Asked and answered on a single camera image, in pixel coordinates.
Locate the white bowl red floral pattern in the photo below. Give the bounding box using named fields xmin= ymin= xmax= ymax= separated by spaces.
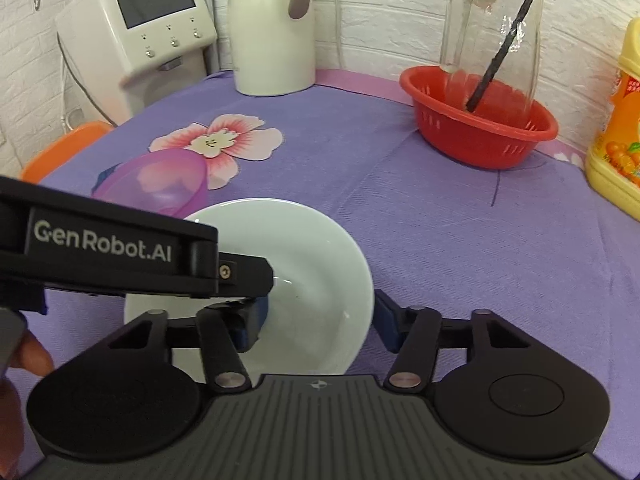
xmin=124 ymin=197 xmax=376 ymax=376

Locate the purple plastic bowl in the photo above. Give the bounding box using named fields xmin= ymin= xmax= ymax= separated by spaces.
xmin=91 ymin=148 xmax=208 ymax=219

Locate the person's hand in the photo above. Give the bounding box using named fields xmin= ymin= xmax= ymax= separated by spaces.
xmin=0 ymin=328 xmax=56 ymax=480

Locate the purple floral tablecloth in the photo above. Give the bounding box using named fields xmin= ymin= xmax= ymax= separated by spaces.
xmin=46 ymin=74 xmax=639 ymax=477

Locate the red plastic basket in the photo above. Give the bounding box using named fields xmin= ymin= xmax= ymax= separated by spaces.
xmin=399 ymin=65 xmax=559 ymax=170

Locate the white water dispenser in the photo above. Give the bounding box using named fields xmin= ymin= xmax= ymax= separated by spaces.
xmin=55 ymin=0 xmax=217 ymax=126

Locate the yellow detergent bottle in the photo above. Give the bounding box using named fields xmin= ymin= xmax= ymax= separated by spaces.
xmin=586 ymin=18 xmax=640 ymax=220

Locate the white thermos jug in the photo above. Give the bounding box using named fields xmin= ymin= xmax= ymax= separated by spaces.
xmin=228 ymin=0 xmax=316 ymax=96

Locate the black stirring stick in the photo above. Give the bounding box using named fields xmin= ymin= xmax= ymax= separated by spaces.
xmin=464 ymin=0 xmax=544 ymax=116

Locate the glass pitcher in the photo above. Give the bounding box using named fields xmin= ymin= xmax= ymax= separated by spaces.
xmin=439 ymin=0 xmax=544 ymax=128

